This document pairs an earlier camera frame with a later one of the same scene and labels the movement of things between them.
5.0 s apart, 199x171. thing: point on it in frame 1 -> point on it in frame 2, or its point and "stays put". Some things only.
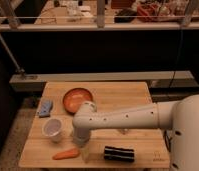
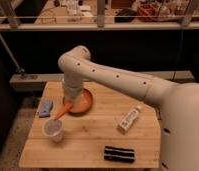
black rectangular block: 119,154 stays put
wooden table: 50,140 stays put
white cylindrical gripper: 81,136 -> 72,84
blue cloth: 45,108 stays put
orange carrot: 71,153 -> 68,105
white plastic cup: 52,127 stays put
